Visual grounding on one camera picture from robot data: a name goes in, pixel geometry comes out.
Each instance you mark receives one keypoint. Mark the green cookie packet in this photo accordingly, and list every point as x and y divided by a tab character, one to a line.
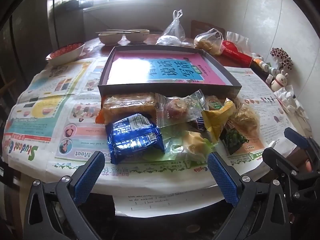
215	103

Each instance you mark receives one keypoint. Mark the yellow snack packet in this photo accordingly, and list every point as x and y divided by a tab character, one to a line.
215	122

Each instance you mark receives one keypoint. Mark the person's right hand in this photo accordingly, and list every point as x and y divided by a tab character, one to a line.
309	165

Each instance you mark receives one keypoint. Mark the tall knotted clear plastic bag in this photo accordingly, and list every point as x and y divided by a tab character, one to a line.
175	28

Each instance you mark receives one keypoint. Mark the white rabbit figurine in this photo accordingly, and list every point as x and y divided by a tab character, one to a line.
280	80

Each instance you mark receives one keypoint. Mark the crumpled white tissue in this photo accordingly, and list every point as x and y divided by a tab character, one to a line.
287	95

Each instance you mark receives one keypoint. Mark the wooden chair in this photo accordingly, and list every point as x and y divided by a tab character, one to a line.
197	27

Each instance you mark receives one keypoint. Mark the wooden chopsticks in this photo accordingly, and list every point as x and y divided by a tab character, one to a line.
130	31
105	32

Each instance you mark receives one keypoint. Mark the small white bowl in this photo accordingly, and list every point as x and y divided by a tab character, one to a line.
110	40

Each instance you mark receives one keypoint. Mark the text page newspaper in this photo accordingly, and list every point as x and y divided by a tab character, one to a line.
175	202

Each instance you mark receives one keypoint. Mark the red tissue pack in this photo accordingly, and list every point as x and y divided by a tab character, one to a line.
235	52

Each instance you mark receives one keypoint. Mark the white bowl of red fruit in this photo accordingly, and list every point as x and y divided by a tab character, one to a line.
67	55

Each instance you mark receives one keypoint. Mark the clear packet with red cake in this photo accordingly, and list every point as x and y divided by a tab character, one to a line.
175	110

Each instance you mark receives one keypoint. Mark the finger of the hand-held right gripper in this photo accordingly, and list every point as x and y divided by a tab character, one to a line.
296	136
275	158

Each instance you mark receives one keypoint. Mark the newspaper with cartoon robots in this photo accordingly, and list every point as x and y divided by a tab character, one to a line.
270	105

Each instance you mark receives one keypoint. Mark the clear packet with yellow cake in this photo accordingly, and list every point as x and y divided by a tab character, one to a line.
192	140

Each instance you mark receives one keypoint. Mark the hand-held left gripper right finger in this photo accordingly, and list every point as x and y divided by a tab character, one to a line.
222	180

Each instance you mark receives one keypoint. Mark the orange bread packet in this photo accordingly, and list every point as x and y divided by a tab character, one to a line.
127	105

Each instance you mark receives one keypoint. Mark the shallow box with pink bottom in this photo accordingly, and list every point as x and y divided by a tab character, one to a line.
130	72

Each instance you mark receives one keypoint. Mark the clear packet with brown pastry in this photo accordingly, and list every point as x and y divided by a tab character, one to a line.
246	117

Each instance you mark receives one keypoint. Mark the colourful picture newspaper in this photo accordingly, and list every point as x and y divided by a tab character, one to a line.
50	120

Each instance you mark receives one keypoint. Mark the blue snack packet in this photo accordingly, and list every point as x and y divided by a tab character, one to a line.
135	137

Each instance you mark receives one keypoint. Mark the white bottle with black marks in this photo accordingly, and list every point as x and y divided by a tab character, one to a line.
273	72

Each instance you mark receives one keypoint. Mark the large white bowl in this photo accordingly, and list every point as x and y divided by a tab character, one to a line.
137	37

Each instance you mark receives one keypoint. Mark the dark refrigerator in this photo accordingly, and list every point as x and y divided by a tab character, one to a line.
30	30

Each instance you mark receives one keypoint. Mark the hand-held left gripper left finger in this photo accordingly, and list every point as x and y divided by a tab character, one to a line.
90	177

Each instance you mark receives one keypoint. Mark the plastic bag of fried pastries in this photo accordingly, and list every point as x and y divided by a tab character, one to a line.
207	42

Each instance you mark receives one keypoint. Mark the dark red flower ornament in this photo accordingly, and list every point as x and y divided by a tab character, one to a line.
282	57

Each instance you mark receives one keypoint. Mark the crumpled clear plastic bag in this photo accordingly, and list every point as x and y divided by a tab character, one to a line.
170	40

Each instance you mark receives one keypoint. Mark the dark green seaweed packet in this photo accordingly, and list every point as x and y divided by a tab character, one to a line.
232	137

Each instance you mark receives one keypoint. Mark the orange and white bottle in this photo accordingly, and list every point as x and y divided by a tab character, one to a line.
258	60

